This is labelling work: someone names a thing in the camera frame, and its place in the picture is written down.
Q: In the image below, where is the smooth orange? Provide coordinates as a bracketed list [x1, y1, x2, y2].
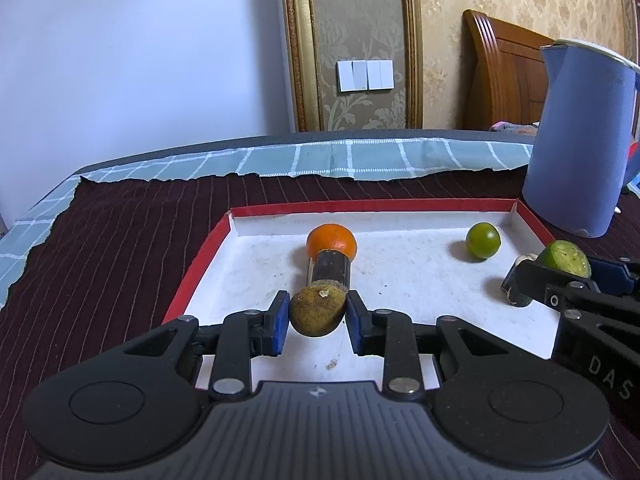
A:
[306, 224, 357, 261]

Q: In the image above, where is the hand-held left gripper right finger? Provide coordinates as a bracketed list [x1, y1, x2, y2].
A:
[346, 290, 526, 403]

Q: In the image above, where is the blue electric kettle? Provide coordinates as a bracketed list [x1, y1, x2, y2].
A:
[521, 38, 640, 238]

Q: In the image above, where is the wooden bed headboard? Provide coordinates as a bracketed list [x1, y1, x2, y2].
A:
[461, 9, 557, 131]

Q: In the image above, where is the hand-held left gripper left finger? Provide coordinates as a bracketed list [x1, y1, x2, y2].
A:
[112, 290, 292, 402]

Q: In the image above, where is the red cardboard box tray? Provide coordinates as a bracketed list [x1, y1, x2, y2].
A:
[161, 199, 565, 392]

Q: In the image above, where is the pink bed blanket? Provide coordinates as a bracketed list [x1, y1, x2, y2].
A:
[489, 120, 541, 136]

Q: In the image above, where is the gold wall frame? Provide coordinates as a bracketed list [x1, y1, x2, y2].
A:
[278, 0, 425, 133]

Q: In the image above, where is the white wall switch panel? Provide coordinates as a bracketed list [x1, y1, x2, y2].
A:
[336, 59, 395, 93]

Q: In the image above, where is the cut green fruit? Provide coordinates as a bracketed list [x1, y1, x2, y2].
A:
[536, 240, 592, 279]

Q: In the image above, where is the dark maroon striped cloth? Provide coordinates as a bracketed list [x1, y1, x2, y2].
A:
[0, 162, 640, 480]

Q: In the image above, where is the green lime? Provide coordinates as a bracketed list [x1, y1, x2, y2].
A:
[466, 222, 501, 261]

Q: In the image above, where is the teal plaid cloth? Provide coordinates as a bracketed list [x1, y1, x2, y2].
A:
[0, 140, 535, 306]

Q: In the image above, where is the brown kiwi fruit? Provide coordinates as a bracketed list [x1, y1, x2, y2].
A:
[289, 282, 347, 337]

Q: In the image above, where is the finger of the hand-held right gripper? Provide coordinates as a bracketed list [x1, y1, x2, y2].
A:
[504, 259, 601, 312]
[587, 256, 640, 298]

